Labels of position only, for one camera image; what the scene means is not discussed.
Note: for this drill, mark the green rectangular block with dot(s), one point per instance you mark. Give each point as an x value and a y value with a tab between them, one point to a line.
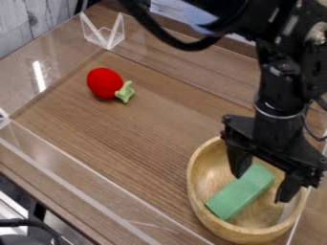
240	192

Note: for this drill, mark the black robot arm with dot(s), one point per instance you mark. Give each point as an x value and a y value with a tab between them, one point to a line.
288	31

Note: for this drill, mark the red plush strawberry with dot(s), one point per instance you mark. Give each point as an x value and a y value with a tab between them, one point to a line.
108	86

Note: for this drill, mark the black table leg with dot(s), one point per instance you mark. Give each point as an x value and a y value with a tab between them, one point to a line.
36	212

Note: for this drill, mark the brown wooden bowl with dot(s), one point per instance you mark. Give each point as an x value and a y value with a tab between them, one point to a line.
264	220

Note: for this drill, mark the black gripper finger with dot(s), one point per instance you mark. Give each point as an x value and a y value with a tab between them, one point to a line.
291	184
239	155

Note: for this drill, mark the clear acrylic tray wall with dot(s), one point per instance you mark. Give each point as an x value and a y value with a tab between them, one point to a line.
105	162

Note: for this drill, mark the clear acrylic corner bracket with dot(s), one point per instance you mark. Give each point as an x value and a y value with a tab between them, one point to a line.
104	37

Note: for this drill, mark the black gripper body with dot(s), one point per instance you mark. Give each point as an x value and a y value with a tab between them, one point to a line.
299	157

